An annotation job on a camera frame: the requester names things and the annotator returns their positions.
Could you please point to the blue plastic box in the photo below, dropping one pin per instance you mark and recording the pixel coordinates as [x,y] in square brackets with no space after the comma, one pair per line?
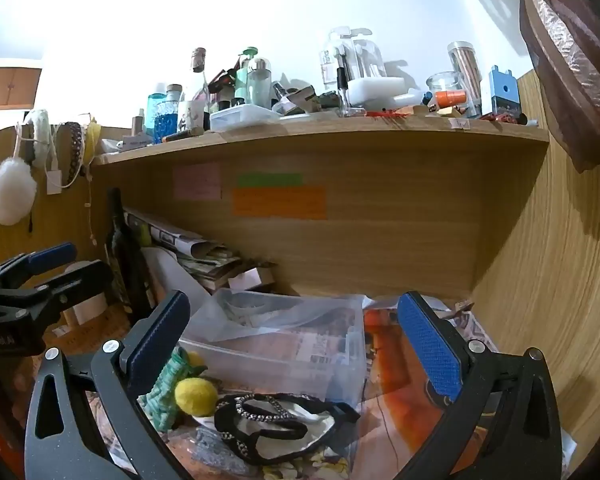
[505,95]

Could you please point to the orange and white bottle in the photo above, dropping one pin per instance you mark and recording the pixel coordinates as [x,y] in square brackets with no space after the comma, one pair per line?
[450,98]

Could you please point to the blue liquid bottle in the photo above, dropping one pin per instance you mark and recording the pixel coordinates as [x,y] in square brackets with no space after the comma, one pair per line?
[160,120]

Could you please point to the white fluffy pom-pom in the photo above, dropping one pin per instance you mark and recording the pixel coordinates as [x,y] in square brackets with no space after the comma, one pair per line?
[11,191]

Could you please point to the dark wine bottle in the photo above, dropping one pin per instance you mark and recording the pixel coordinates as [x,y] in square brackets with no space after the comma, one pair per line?
[122,255]

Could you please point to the clear flat plastic box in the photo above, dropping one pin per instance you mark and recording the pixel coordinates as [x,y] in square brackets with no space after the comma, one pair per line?
[242,117]

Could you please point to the black braided-trim headband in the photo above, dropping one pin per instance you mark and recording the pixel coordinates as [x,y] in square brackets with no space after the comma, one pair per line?
[240,435]

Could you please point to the pink sticky note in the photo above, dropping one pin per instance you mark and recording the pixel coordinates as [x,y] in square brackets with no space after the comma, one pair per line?
[197,181]

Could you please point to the dark beaded headband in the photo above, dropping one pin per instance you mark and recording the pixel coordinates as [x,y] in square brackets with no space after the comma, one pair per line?
[74,150]

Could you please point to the small white carton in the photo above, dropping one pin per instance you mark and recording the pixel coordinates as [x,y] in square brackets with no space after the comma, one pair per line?
[136,141]

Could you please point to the yellow felt ball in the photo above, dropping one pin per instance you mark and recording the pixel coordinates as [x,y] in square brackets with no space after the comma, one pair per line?
[196,396]

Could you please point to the small black-cap spray bottle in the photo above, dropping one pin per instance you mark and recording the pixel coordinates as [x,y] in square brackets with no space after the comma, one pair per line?
[342,92]

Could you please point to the orange printed paper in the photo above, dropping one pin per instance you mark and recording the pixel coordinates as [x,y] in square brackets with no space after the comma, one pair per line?
[395,385]

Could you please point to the white rectangular box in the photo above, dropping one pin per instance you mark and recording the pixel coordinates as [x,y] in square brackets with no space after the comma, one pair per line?
[377,91]

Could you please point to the green sticky note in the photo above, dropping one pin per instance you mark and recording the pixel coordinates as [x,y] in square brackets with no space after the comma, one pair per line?
[270,179]

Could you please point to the white paper box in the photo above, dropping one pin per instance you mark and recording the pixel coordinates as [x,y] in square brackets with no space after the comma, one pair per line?
[87,310]

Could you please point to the green knit cloth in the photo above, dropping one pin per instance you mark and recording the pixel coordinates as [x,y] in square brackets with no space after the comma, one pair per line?
[162,400]

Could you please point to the brown curtain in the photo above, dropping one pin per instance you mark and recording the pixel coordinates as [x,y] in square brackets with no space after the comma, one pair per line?
[565,75]

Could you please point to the white printed mug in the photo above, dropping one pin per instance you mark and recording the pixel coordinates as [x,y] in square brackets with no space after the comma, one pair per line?
[192,116]

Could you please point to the short glass jar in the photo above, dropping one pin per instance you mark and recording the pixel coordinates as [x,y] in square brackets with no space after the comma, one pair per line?
[442,85]

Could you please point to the yellow hair accessory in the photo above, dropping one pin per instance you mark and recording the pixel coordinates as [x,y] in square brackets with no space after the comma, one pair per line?
[95,137]

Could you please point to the tall clear jar of sticks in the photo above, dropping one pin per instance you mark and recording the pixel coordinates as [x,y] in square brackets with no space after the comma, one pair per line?
[466,75]

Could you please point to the white fluffy headband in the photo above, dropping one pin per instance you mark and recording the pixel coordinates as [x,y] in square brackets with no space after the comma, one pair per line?
[43,130]

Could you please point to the wooden cabinet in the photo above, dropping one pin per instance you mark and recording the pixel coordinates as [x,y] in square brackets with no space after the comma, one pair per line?
[7,87]

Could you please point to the wooden shelf unit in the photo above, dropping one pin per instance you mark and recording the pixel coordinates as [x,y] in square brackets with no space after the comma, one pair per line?
[390,245]

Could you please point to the clear plastic blister package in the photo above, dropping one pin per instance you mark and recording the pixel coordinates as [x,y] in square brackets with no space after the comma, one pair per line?
[360,55]

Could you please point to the stack of magazines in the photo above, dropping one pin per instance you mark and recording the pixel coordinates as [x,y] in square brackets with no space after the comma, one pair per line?
[200,260]

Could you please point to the clear bottle silver cap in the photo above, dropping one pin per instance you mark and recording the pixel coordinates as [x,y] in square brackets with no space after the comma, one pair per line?
[259,85]

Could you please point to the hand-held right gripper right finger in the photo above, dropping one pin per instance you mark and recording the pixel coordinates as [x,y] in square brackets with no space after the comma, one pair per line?
[430,345]

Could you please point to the green pump bottle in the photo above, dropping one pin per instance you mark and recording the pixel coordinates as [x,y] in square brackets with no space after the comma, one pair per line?
[244,80]

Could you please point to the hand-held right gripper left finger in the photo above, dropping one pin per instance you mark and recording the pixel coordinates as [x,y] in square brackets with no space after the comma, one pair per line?
[160,332]

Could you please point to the clear plastic storage container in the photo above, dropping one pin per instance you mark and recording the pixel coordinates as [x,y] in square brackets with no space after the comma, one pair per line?
[280,340]

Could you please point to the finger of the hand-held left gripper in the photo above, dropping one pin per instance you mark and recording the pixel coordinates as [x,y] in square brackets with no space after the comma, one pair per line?
[50,257]
[82,277]

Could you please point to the white paper tag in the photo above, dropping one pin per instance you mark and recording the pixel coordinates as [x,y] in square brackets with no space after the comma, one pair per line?
[53,182]

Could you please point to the orange sticky note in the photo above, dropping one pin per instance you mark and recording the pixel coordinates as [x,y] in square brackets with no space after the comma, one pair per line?
[279,203]

